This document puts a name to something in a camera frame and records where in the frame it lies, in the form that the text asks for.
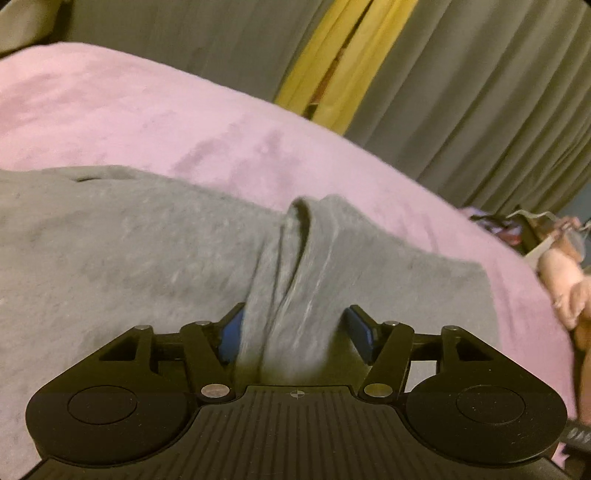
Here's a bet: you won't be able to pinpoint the grey pleated curtain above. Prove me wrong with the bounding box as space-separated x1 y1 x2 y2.
1 1 590 211

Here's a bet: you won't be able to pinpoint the yellow curtain strip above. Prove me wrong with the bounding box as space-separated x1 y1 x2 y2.
274 0 418 135

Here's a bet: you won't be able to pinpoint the grey sweat pants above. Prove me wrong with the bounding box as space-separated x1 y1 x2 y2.
1 167 499 479

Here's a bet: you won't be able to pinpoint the clutter pile beside bed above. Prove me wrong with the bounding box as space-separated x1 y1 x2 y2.
461 204 591 259

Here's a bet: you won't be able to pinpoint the pink plush toy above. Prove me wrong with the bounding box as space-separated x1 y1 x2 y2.
537 217 590 351

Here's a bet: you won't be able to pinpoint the pink fleece blanket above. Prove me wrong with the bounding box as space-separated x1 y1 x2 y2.
0 41 578 467

